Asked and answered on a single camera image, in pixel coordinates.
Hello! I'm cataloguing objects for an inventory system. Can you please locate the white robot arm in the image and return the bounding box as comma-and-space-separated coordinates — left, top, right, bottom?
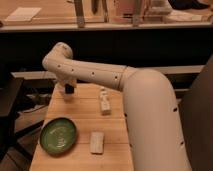
42, 42, 192, 171

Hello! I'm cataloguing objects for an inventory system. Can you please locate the white ceramic cup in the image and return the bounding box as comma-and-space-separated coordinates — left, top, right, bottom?
55, 83, 73, 101

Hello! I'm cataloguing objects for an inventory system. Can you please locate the white eraser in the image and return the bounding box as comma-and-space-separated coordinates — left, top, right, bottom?
90, 132, 104, 154

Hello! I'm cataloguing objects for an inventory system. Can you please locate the white rectangular block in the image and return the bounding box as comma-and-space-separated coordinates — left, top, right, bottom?
99, 87, 111, 115

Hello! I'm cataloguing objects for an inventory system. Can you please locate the green bowl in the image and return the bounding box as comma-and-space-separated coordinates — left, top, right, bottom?
39, 117, 78, 155

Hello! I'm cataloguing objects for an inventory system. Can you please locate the white paper sheet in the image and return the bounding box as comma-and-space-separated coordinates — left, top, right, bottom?
6, 7, 41, 22

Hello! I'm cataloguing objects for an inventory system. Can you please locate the long wooden shelf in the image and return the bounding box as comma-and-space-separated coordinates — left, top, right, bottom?
0, 22, 213, 33

